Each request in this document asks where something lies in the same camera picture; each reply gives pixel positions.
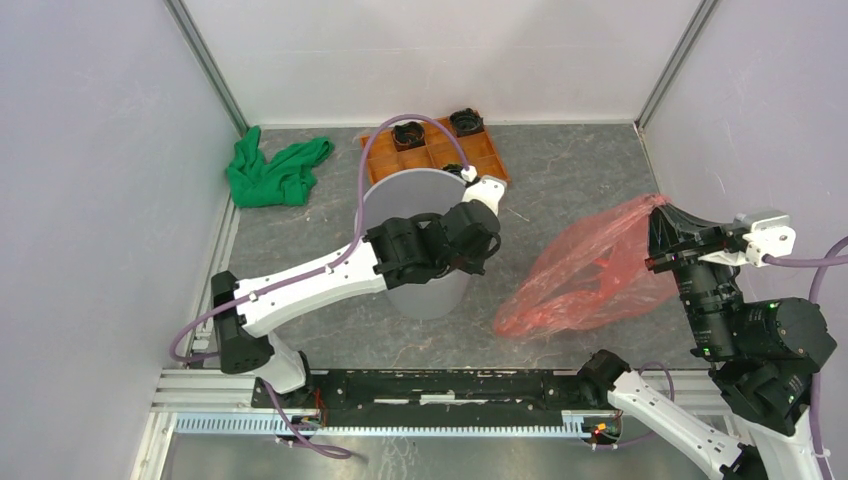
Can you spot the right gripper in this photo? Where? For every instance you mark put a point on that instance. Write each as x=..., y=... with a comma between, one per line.
x=702, y=237

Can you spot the orange compartment tray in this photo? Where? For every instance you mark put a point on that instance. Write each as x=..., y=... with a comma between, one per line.
x=442, y=147

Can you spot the red plastic trash bag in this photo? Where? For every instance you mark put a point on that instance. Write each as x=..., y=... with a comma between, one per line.
x=593, y=274

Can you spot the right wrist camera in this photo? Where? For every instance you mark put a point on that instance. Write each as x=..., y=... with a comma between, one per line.
x=751, y=237

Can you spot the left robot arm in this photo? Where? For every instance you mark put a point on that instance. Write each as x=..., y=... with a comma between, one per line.
x=398, y=252

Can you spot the green cloth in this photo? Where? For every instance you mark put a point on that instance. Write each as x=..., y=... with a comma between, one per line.
x=286, y=179

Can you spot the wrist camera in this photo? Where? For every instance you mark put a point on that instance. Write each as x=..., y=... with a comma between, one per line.
x=486, y=189
x=751, y=237

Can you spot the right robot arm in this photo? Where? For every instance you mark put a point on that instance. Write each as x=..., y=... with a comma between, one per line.
x=764, y=356

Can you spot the rolled black belt left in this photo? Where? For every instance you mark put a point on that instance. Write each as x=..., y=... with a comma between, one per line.
x=407, y=136

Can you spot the rolled black belt right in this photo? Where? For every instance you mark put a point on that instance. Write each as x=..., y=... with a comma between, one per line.
x=466, y=122

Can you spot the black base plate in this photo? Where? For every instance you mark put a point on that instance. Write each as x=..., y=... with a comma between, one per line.
x=430, y=397

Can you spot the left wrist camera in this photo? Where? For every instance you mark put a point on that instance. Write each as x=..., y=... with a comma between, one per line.
x=486, y=189

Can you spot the rolled black belt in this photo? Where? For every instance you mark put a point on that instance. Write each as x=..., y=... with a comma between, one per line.
x=466, y=122
x=407, y=136

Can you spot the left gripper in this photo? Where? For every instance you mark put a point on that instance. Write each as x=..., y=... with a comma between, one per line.
x=476, y=266

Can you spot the grey trash bin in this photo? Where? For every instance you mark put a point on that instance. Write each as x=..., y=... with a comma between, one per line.
x=404, y=194

